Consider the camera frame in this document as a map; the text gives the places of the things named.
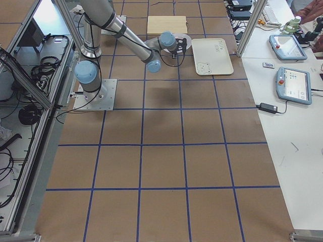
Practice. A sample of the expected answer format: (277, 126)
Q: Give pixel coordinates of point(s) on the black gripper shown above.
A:
(173, 52)

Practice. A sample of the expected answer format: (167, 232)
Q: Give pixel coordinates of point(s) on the white round plate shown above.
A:
(180, 35)

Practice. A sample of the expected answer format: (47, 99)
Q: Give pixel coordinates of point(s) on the cream bear tray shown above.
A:
(211, 57)

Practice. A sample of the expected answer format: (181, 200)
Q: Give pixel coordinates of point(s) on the wooden cutting board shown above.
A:
(159, 24)

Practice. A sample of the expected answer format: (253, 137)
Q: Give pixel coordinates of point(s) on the small printed card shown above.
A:
(268, 65)

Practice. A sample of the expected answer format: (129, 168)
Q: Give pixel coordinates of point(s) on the white keyboard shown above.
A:
(269, 17)

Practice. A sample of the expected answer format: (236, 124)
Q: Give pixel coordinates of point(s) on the black power adapter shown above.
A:
(267, 108)

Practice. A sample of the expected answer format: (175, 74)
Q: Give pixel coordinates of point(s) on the far teach pendant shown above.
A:
(286, 47)

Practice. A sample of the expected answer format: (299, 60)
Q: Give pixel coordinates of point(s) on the teach pendant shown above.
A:
(286, 47)
(293, 85)

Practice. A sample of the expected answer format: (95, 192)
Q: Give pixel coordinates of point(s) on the near teach pendant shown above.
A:
(293, 85)

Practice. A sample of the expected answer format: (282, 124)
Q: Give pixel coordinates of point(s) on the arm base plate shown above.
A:
(104, 100)
(115, 26)

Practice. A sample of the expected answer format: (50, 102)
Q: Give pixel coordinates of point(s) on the aluminium frame post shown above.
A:
(257, 11)

